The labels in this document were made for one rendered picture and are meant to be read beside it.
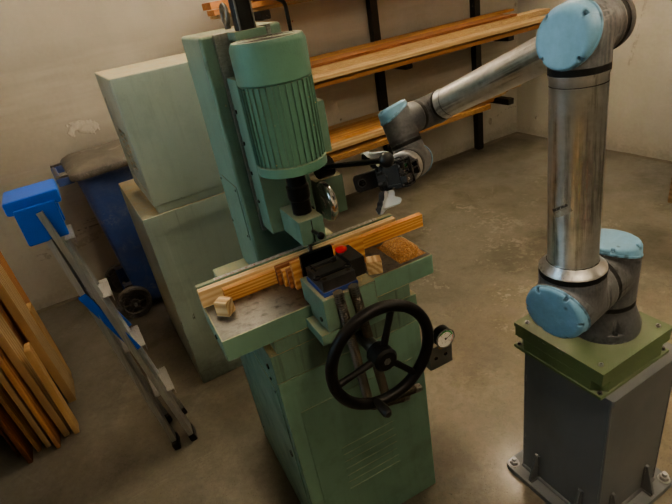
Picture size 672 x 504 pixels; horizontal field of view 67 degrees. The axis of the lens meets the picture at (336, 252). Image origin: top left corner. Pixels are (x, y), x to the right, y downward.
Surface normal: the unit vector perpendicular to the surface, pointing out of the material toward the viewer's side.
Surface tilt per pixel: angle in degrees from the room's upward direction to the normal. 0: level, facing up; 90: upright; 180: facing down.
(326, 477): 90
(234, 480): 1
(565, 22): 84
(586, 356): 0
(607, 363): 0
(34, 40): 90
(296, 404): 90
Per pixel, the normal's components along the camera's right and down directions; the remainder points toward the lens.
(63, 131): 0.49, 0.34
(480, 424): -0.16, -0.87
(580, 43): -0.78, 0.30
